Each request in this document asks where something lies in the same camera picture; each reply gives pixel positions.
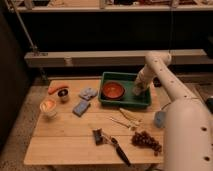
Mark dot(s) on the metal fork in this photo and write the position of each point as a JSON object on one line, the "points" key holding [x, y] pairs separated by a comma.
{"points": [[121, 123]]}

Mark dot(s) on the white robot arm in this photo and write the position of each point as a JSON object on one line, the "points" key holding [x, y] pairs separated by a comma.
{"points": [[187, 141]]}

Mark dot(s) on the orange carrot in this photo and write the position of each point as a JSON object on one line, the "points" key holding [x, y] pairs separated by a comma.
{"points": [[52, 90]]}

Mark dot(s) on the orange bowl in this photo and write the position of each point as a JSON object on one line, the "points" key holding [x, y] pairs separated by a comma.
{"points": [[112, 90]]}

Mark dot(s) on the bunch of dark grapes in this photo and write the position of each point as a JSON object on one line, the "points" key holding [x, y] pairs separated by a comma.
{"points": [[144, 139]]}

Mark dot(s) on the green plastic tray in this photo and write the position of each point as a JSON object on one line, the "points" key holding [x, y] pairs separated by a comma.
{"points": [[141, 101]]}

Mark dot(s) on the blue plastic cup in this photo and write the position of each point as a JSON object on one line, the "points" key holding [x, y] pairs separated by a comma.
{"points": [[159, 119]]}

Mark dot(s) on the wooden spoon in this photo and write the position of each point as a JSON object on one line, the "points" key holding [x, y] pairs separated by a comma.
{"points": [[129, 116]]}

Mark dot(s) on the grey felt eraser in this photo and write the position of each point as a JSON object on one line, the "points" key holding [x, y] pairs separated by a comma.
{"points": [[137, 90]]}

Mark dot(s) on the wooden table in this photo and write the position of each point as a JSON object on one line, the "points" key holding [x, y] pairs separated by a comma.
{"points": [[67, 139]]}

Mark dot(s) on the small metal cup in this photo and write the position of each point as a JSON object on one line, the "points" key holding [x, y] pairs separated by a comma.
{"points": [[63, 95]]}

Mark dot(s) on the white upper shelf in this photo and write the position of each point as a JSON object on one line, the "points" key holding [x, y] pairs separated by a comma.
{"points": [[107, 5]]}

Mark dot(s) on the dark chocolate wrapper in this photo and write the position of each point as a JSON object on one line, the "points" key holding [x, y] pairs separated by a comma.
{"points": [[98, 137]]}

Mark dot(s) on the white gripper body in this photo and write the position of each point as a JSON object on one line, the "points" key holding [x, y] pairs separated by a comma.
{"points": [[142, 86]]}

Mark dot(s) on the white lower shelf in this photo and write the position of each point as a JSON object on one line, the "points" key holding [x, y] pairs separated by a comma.
{"points": [[110, 58]]}

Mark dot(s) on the white shelf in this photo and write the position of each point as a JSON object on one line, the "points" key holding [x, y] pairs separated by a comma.
{"points": [[110, 58], [107, 5]]}

